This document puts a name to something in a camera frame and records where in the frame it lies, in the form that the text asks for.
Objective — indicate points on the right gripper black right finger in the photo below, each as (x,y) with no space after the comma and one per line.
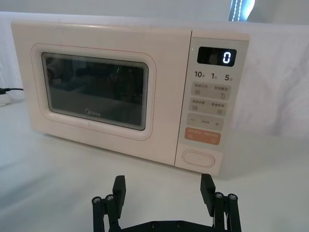
(207,191)

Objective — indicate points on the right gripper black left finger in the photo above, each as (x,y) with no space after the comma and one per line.
(118,191)

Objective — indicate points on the cream microwave oven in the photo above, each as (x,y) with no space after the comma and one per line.
(101,91)

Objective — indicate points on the oven control panel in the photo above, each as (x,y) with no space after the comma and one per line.
(207,96)

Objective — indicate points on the white curtain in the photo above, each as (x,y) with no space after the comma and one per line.
(120,7)

